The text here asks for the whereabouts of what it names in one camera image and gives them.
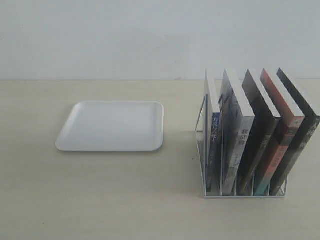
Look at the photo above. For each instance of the dark black paperback book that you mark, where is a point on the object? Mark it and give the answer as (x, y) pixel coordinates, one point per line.
(304, 133)

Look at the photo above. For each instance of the white rectangular plastic tray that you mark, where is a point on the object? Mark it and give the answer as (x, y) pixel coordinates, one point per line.
(113, 126)

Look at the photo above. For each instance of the grey white paperback book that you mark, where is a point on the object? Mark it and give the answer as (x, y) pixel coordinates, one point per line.
(238, 118)

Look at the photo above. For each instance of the red black paperback book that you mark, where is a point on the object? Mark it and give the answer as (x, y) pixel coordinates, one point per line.
(291, 118)

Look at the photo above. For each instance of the white wire book rack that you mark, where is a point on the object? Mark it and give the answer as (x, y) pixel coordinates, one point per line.
(217, 191)

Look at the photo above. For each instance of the blue paperback book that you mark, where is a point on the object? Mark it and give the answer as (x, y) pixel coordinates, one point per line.
(213, 130)

